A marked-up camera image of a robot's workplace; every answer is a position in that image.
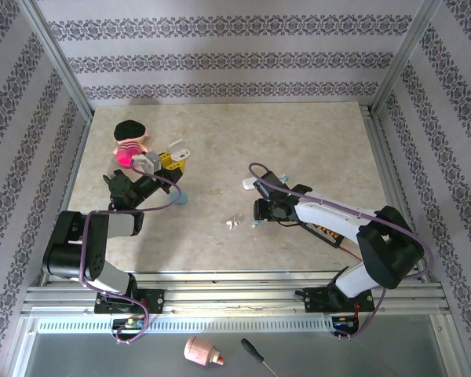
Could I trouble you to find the white earbud charging case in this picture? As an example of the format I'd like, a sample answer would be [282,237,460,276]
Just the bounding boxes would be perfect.
[167,140,192,161]

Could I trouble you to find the blue earbud charging case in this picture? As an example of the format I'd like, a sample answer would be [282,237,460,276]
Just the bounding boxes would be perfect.
[168,190,189,207]

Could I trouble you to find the plush doll with black hair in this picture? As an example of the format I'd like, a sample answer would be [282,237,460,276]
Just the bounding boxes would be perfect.
[112,119,151,169]

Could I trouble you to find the black charger with red print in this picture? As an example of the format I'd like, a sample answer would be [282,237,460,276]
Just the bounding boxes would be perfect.
[304,221,345,249]

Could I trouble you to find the pink toy bottle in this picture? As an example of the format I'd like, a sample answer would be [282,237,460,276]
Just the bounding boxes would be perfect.
[183,335,225,368]

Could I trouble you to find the grey metal shelf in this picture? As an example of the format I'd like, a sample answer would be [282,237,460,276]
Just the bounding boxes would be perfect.
[21,331,452,377]

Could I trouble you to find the aluminium side rail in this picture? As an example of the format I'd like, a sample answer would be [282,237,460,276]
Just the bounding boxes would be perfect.
[359,104,431,276]
[42,117,93,276]

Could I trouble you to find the red wire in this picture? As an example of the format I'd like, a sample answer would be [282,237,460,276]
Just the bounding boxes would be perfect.
[337,243,363,261]

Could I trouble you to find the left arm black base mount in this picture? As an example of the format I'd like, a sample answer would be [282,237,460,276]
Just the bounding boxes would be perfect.
[93,288,166,315]

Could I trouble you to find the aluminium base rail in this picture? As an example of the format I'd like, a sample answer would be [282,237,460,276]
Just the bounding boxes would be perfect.
[21,269,448,317]

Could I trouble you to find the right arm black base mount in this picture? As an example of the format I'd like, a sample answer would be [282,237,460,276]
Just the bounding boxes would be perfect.
[304,286,374,314]

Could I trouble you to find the white slotted cable duct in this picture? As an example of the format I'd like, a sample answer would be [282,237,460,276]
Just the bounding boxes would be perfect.
[35,316,337,335]

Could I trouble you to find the aluminium frame post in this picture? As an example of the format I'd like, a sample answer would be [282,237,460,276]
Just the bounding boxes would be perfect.
[17,0,94,121]
[370,0,444,115]

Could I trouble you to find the black handled screwdriver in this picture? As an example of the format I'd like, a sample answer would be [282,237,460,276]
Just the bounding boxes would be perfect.
[239,337,279,377]

